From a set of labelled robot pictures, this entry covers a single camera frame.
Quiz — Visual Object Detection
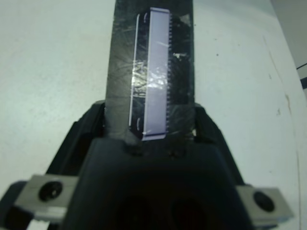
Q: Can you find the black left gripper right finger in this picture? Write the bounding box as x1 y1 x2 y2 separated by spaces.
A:
191 104 247 187

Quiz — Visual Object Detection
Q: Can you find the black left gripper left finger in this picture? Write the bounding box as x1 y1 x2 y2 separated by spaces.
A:
45 100 107 178

